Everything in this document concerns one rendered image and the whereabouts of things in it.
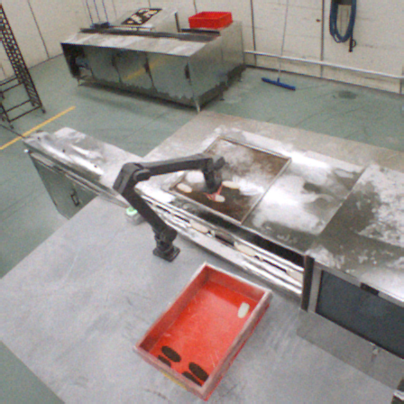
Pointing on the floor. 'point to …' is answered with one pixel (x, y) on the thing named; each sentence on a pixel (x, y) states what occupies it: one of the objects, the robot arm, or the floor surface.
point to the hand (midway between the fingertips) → (215, 197)
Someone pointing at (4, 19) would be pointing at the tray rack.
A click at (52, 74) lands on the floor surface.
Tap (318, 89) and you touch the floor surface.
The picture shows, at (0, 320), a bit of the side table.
